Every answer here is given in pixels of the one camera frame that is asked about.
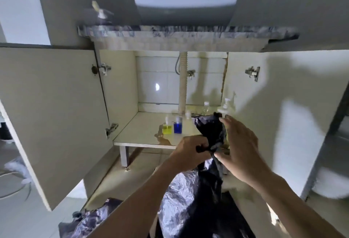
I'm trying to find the white sink basin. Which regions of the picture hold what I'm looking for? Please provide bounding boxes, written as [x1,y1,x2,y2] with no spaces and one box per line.
[134,0,238,26]

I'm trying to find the white pump bottle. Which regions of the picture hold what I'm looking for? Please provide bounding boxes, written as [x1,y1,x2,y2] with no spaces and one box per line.
[217,97,235,119]

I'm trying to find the beige under-sink cabinet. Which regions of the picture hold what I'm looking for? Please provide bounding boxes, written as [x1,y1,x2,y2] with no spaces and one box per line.
[93,39,270,171]

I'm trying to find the person's left hand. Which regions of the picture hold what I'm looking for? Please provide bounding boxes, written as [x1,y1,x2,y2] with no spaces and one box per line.
[170,135,211,173]

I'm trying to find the small yellow liquid bottle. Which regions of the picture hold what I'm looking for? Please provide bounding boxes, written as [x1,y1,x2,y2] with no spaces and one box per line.
[162,116,173,135]

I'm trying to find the black plastic garbage bag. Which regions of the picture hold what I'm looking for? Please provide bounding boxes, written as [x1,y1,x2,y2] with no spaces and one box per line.
[58,112,257,238]

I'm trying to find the plain beige cabinet door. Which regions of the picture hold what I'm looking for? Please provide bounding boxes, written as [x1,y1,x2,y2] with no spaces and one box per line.
[224,50,349,200]

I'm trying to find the white toilet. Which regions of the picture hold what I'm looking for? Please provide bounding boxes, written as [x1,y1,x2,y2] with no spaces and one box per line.
[311,166,349,200]

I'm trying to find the metal cabinet hinge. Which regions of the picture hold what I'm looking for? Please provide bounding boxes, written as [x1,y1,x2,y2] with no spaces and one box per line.
[244,66,260,82]
[105,123,119,139]
[98,63,112,76]

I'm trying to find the person's left forearm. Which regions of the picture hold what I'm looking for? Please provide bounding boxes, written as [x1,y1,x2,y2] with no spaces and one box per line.
[87,162,179,238]

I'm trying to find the grey marble countertop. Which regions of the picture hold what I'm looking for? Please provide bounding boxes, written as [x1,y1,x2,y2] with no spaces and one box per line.
[77,25,299,40]

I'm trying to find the clear soap dispenser bottle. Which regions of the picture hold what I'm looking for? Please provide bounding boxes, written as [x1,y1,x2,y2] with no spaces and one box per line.
[91,0,114,26]

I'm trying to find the person's right hand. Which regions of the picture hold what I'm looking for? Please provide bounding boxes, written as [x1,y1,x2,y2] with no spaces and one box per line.
[214,115,271,186]

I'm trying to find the beige corrugated drain pipe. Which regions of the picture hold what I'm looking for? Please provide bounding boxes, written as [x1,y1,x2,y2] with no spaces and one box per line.
[178,52,189,116]

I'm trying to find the beige cabinet door with knob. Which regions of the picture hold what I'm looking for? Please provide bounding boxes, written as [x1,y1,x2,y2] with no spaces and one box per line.
[0,47,110,211]

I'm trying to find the metal cabinet leg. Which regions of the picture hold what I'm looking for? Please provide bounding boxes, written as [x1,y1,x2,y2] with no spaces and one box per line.
[119,145,131,171]

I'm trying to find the white floor fan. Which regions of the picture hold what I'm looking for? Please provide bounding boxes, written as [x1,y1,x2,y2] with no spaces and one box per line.
[0,157,33,201]

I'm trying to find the person's right forearm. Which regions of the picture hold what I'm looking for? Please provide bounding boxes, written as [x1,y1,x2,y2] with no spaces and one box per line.
[245,170,347,238]

